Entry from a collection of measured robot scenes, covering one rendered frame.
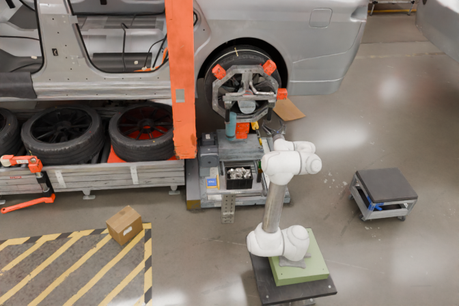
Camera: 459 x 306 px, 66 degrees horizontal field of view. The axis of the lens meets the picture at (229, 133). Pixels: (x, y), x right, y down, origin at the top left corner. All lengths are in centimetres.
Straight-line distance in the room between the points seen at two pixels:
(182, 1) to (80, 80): 132
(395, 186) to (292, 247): 128
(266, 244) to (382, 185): 136
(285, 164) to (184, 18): 104
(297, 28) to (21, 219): 274
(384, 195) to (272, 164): 148
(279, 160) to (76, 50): 184
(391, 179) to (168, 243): 193
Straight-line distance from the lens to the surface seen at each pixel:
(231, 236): 302
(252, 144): 346
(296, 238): 230
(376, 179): 327
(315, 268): 254
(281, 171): 191
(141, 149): 306
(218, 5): 276
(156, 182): 317
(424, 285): 324
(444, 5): 468
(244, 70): 283
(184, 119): 260
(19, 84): 331
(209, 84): 297
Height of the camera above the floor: 251
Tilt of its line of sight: 40 degrees down
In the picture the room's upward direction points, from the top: 3 degrees clockwise
